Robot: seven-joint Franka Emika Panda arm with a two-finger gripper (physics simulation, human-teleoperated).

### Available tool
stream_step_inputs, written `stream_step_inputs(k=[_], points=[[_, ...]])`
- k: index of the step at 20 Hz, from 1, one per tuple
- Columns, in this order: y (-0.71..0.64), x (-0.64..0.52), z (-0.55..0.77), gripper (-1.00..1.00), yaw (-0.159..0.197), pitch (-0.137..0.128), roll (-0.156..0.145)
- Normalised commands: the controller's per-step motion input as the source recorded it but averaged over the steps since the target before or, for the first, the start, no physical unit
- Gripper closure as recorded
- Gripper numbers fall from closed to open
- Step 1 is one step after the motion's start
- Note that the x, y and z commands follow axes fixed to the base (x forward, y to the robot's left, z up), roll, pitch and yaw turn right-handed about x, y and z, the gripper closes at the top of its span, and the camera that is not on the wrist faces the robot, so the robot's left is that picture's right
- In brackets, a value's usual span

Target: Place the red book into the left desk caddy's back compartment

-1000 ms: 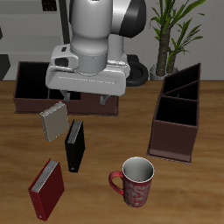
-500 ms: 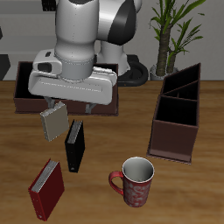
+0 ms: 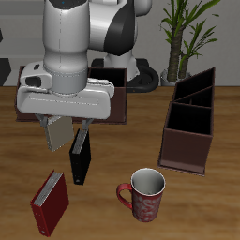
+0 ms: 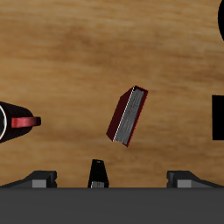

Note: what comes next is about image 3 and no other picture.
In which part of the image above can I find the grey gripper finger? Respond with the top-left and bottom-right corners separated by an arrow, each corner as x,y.
81,117 -> 95,132
35,113 -> 58,128

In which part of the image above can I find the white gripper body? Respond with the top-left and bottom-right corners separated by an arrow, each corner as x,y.
15,77 -> 116,121

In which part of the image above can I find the grey book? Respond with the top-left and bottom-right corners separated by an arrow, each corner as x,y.
44,115 -> 75,153

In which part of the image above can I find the black book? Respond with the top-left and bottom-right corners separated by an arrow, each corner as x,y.
68,127 -> 93,187

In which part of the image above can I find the dark brown desk caddy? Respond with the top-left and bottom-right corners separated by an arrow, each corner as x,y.
14,65 -> 128,126
157,67 -> 217,177

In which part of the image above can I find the red book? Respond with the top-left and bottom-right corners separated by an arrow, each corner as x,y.
29,170 -> 70,238

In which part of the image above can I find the black angular object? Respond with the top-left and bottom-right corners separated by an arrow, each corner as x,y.
0,57 -> 12,87

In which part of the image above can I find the red patterned mug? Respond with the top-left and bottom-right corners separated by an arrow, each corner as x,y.
115,167 -> 167,223

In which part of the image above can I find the green pot plant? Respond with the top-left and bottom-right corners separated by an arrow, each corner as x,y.
158,0 -> 222,88

